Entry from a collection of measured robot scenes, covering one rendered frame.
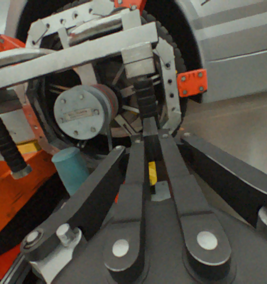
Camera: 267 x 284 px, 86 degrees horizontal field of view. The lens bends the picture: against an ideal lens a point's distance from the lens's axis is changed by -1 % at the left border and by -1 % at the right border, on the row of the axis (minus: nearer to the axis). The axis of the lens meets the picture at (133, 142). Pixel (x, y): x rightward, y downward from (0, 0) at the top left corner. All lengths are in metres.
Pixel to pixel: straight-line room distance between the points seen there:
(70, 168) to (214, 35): 0.68
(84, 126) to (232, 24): 0.62
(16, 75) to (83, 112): 0.15
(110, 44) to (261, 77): 0.62
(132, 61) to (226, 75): 0.51
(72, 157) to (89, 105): 0.19
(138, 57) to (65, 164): 0.36
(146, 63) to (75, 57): 0.14
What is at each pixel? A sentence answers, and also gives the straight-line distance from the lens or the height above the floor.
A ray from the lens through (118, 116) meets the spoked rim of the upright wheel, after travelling 0.62.
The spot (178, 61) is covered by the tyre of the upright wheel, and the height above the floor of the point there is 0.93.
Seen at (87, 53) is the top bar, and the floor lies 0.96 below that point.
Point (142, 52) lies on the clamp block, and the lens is 0.27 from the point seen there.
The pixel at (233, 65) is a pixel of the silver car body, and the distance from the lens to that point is 0.73.
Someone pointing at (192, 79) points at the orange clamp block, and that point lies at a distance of 0.51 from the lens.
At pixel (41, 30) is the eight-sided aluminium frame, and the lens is 0.59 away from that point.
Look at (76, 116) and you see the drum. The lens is 0.39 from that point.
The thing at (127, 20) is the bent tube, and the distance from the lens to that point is 0.32.
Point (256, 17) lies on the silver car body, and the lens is 0.78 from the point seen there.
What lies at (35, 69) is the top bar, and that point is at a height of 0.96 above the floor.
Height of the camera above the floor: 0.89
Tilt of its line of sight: 22 degrees down
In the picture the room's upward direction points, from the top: 14 degrees counter-clockwise
